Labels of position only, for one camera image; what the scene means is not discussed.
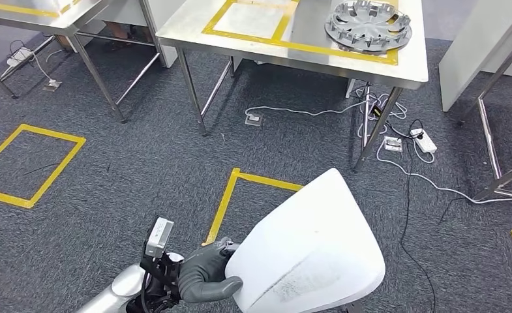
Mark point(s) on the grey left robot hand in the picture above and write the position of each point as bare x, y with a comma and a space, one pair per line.
204, 276

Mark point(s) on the white moulded part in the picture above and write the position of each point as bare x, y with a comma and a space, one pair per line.
307, 250

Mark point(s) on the steel workbench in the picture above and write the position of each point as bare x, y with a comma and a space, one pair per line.
186, 26
489, 142
65, 25

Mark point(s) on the yellow floor tape square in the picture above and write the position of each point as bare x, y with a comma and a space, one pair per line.
221, 207
57, 168

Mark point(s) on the silver floor socket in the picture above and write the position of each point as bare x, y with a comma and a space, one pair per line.
253, 119
51, 85
393, 144

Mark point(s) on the yellow tape bench outline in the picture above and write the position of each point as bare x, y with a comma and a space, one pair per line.
22, 9
299, 45

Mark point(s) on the person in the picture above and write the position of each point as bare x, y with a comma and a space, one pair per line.
119, 32

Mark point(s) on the white power strip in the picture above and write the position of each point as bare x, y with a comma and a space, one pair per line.
424, 140
20, 56

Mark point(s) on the white desk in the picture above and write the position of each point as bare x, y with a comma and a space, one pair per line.
476, 43
169, 13

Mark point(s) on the silver wheel hubcap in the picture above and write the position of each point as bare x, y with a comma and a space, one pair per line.
368, 26

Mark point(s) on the black left camera bracket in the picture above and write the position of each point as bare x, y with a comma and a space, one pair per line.
160, 276

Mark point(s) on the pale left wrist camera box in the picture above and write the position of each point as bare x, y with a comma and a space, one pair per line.
158, 237

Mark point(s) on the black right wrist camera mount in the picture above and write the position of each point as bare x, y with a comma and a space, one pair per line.
355, 308

